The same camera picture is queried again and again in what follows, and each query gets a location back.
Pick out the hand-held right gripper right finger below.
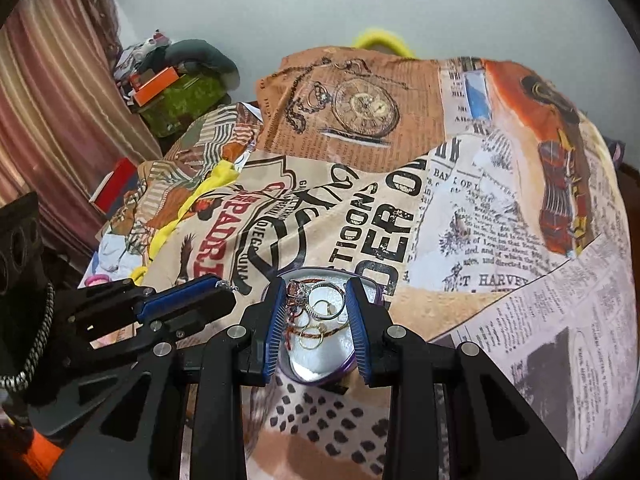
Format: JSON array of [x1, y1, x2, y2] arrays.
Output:
[[345, 277, 578, 480]]

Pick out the striped orange cloth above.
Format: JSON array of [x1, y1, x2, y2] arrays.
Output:
[[107, 104, 267, 242]]

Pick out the striped brown curtain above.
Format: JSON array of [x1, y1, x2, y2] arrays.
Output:
[[0, 0, 162, 263]]

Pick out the rhinestone ring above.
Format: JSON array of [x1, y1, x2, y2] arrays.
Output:
[[286, 280, 314, 307]]

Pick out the orange box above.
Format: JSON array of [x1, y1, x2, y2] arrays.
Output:
[[131, 67, 180, 107]]

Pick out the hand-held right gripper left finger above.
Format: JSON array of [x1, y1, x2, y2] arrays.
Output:
[[50, 277, 288, 480]]

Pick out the purple heart-shaped tin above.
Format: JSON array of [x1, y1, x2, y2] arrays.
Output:
[[274, 266, 387, 387]]

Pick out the white printed cloth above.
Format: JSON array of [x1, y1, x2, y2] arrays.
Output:
[[99, 232, 152, 282]]

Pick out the red box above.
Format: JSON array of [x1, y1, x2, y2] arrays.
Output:
[[89, 157, 139, 214]]

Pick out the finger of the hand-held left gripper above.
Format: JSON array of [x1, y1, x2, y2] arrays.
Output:
[[90, 290, 237, 361], [72, 275, 226, 323]]

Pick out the yellow hoop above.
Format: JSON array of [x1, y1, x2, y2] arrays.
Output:
[[352, 28, 417, 59]]

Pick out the newspaper printed blanket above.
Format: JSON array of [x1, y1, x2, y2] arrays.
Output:
[[100, 47, 632, 480]]

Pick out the yellow cloth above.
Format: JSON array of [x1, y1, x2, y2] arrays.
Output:
[[131, 160, 242, 282]]

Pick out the red beaded bracelet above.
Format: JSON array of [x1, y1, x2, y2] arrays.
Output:
[[285, 305, 332, 348]]

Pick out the grey cloth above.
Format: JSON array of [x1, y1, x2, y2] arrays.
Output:
[[140, 39, 242, 84]]

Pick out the large silver ring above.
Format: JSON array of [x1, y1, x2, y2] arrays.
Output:
[[304, 282, 348, 323]]

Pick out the pile of clothes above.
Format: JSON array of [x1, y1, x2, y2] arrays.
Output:
[[114, 30, 174, 87]]

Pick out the braided cord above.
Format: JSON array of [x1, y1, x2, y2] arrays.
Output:
[[0, 282, 55, 392]]

